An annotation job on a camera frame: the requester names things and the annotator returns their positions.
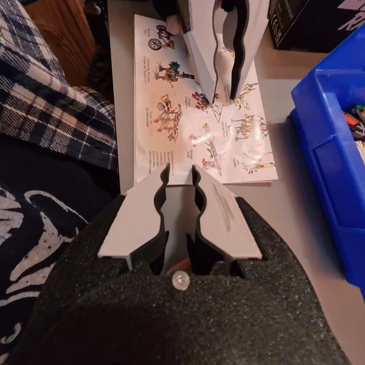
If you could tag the wooden post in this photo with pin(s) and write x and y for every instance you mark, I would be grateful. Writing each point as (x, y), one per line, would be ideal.
(63, 40)

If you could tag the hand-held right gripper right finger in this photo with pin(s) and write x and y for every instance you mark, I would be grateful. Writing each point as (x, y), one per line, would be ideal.
(228, 228)

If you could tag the printed toy model leaflet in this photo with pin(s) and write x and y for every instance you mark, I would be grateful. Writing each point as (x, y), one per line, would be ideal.
(171, 142)

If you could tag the pile of colourful toy pieces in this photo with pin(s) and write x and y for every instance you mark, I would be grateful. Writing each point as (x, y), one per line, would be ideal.
(356, 122)

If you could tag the blue plastic bin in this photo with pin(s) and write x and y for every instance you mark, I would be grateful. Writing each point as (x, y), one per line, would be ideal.
(331, 171)

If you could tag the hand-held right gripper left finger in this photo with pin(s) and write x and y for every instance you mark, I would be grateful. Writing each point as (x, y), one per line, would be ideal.
(131, 228)

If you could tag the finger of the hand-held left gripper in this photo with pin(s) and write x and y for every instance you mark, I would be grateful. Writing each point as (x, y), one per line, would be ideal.
(199, 34)
(254, 28)

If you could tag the person's left hand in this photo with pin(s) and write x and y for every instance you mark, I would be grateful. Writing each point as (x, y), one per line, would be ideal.
(174, 24)

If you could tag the person's clothed body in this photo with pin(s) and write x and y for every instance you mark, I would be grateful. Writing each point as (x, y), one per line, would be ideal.
(45, 125)

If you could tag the black cardboard box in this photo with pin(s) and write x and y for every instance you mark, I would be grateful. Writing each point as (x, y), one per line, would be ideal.
(308, 23)

